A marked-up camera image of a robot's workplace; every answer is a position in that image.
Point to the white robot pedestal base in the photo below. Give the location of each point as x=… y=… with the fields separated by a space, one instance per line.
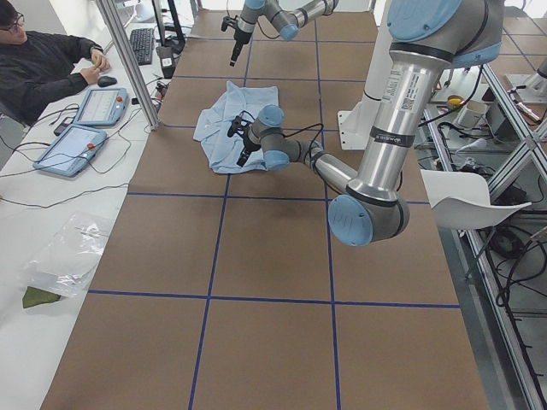
x=355 y=125

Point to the lower blue teach pendant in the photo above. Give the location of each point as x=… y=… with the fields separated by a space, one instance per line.
x=72 y=151

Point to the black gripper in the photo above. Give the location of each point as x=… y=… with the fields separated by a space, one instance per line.
x=238 y=39
x=248 y=147

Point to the clear plastic bag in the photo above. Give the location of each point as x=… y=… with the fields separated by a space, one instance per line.
x=64 y=266

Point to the person in black sweater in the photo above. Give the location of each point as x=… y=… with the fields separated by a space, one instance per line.
x=40 y=68

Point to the white plastic chair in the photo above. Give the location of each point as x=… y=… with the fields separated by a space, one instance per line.
x=461 y=201

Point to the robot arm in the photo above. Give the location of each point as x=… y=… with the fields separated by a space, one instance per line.
x=286 y=22

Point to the black keyboard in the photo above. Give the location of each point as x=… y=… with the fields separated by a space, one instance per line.
x=142 y=42

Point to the black phone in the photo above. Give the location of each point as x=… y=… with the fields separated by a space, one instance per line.
x=62 y=127

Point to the aluminium frame post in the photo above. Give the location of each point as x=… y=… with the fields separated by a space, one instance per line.
x=118 y=33

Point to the black computer mouse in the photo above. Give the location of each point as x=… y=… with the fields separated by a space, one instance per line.
x=105 y=81

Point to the blue teach pendant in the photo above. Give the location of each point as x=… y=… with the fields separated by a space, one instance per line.
x=72 y=151
x=102 y=107

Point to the olive green cloth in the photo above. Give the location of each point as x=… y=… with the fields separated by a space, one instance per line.
x=34 y=297

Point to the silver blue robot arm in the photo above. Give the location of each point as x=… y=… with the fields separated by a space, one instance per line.
x=427 y=37

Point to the upper blue teach pendant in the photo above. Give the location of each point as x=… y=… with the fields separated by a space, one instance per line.
x=102 y=107

